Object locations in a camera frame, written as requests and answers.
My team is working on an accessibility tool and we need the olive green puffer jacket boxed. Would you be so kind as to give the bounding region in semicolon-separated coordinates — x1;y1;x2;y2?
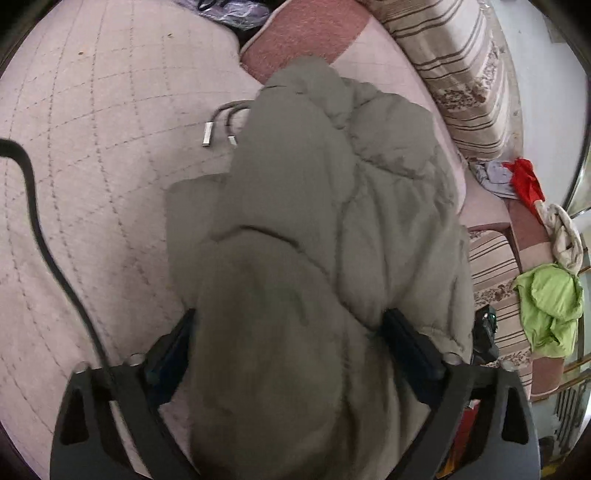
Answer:
166;57;474;479

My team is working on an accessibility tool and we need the striped floral pillow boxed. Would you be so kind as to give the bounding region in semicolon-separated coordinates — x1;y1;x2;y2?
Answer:
363;0;513;160
469;230;533;398

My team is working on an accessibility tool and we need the lime green cloth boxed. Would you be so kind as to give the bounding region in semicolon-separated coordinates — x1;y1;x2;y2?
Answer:
512;264;584;358

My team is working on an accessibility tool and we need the cream knotted cloth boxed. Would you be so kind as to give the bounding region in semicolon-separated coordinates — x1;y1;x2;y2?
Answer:
536;201;584;276

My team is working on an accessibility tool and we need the grey cloth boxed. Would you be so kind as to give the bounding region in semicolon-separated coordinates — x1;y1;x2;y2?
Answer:
469;160;519;200

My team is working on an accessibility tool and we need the red cloth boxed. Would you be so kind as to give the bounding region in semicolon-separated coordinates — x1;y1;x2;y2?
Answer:
502;158;545;222

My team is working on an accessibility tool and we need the pink bolster cushion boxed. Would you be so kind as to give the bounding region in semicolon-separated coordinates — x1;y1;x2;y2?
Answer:
239;1;510;230

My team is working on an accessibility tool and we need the blue patterned cloth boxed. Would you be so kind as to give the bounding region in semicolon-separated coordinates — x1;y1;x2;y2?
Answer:
176;0;271;31

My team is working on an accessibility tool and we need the black cable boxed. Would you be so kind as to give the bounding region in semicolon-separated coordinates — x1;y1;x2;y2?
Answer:
0;138;115;384

